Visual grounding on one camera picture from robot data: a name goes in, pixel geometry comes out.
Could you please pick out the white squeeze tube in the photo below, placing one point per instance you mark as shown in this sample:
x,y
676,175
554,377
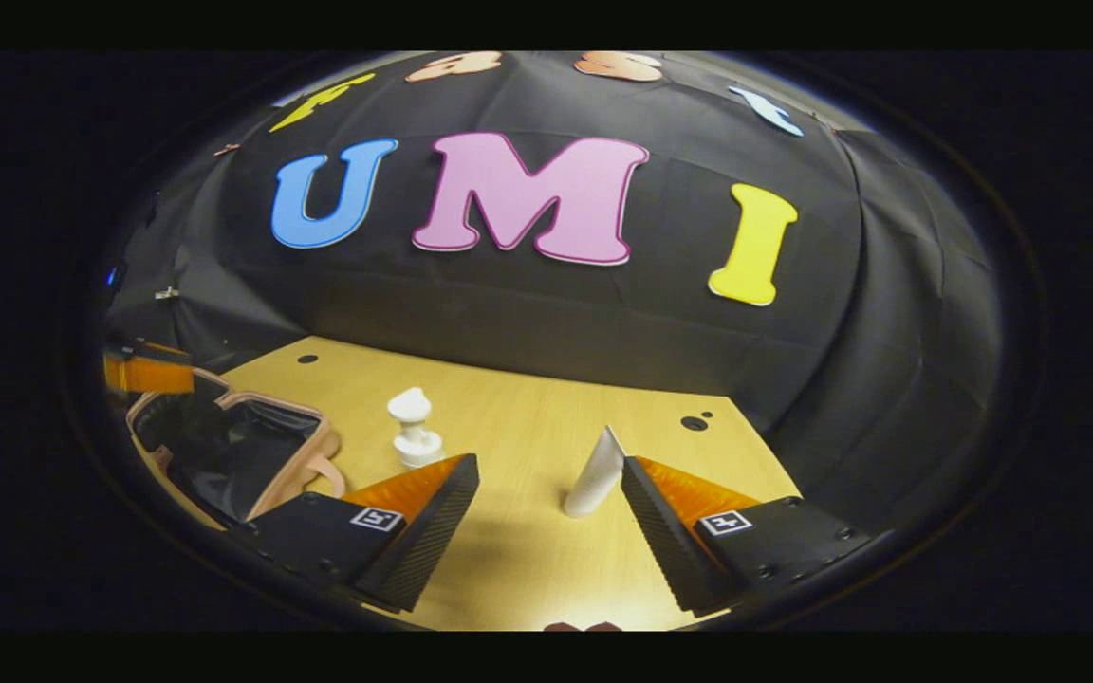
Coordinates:
x,y
596,474

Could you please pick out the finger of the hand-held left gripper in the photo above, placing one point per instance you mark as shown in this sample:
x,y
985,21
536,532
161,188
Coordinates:
x,y
153,375

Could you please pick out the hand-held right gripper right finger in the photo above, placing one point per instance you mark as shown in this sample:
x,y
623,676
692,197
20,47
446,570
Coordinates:
x,y
665,545

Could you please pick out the copper cloth clip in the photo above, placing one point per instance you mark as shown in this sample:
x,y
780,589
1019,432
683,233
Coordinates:
x,y
226,149

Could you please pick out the black backdrop cloth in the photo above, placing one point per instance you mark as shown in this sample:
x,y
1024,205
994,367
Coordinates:
x,y
556,313

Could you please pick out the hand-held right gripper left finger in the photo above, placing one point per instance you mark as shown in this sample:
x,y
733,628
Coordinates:
x,y
428,541

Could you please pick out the white pump bottle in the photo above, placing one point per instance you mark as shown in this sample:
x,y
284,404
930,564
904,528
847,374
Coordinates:
x,y
414,441

